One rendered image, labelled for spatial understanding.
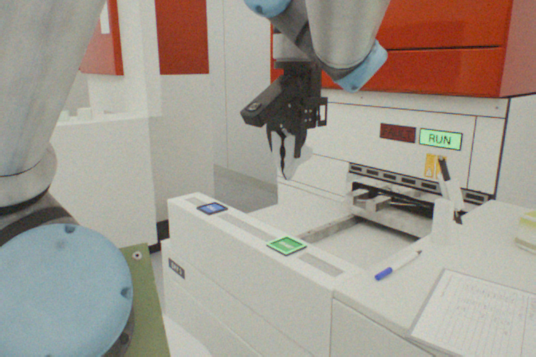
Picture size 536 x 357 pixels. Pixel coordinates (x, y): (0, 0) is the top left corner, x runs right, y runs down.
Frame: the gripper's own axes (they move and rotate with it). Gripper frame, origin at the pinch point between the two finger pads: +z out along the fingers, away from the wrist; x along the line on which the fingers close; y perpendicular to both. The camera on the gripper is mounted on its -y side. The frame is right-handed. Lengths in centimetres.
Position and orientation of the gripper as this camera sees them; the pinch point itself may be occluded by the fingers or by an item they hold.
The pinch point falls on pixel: (284, 174)
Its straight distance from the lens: 70.5
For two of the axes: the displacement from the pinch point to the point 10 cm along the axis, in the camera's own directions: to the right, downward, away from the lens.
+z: 0.0, 9.7, 2.5
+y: 7.6, -1.6, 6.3
